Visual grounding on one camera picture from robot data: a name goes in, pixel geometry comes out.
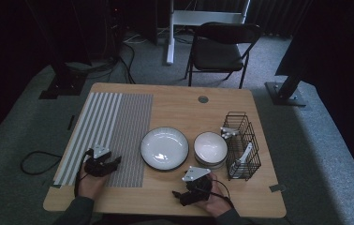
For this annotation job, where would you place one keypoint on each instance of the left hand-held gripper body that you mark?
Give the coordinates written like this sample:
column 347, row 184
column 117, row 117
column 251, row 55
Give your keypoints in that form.
column 98, row 162

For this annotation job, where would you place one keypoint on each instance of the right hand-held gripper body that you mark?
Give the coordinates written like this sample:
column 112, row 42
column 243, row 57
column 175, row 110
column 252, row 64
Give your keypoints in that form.
column 198, row 184

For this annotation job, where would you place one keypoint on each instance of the white chopstick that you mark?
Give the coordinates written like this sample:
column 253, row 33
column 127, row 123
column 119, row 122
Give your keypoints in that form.
column 227, row 137
column 228, row 129
column 229, row 132

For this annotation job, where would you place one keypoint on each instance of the person's left hand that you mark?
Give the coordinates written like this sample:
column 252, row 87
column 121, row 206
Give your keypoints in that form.
column 91, row 186

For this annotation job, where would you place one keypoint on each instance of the person's right hand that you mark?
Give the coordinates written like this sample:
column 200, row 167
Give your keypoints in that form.
column 217, row 203

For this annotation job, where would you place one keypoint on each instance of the small grey tape piece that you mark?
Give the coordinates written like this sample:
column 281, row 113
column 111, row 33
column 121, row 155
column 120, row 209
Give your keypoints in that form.
column 56, row 186

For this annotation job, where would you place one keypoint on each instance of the stack of white spoons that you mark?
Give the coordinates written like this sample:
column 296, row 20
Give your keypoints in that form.
column 245, row 153

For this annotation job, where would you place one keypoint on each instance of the grey striped placemat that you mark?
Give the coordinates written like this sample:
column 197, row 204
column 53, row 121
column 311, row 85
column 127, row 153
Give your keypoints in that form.
column 103, row 103

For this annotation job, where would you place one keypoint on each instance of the black stand base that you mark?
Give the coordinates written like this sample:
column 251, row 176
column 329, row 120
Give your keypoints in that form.
column 62, row 87

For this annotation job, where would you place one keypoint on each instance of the grey table grommet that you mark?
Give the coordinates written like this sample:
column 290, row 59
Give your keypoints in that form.
column 203, row 99

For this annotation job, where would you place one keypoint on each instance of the black stand with bolted base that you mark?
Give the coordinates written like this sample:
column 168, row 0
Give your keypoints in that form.
column 286, row 93

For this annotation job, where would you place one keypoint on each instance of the dark computer tower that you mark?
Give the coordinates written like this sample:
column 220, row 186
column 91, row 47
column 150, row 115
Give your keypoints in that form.
column 114, row 31

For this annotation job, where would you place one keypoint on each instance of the black folding chair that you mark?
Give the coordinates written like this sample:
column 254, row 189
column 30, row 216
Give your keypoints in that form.
column 215, row 56

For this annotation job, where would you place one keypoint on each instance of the dark pleated curtain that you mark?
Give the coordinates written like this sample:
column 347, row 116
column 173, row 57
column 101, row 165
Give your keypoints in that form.
column 272, row 15

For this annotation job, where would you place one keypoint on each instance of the black cloth panel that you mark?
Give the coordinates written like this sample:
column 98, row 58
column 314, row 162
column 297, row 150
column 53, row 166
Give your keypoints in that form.
column 337, row 62

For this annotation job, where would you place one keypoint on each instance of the white desk frame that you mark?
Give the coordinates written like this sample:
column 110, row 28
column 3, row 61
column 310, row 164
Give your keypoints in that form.
column 170, row 47

